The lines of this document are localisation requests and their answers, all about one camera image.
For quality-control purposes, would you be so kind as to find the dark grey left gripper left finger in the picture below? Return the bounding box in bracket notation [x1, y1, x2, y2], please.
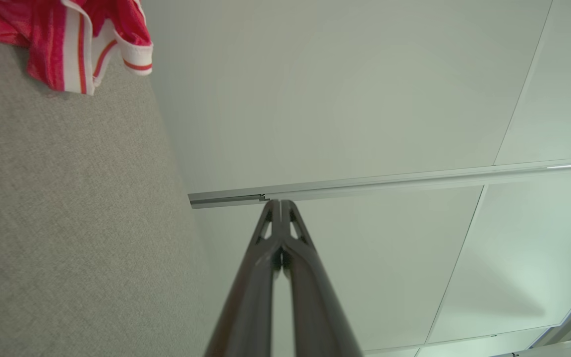
[205, 199, 283, 357]

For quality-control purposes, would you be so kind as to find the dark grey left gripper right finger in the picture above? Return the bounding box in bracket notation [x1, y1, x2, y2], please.
[281, 199, 363, 357]

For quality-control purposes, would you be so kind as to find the red basketball jersey number 23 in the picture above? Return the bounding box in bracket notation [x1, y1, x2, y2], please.
[0, 0, 154, 96]

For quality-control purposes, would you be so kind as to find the grey fabric sofa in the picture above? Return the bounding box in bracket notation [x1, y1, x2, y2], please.
[0, 27, 227, 357]

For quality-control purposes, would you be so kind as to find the grey metal partition post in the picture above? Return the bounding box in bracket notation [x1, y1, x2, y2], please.
[188, 160, 571, 209]

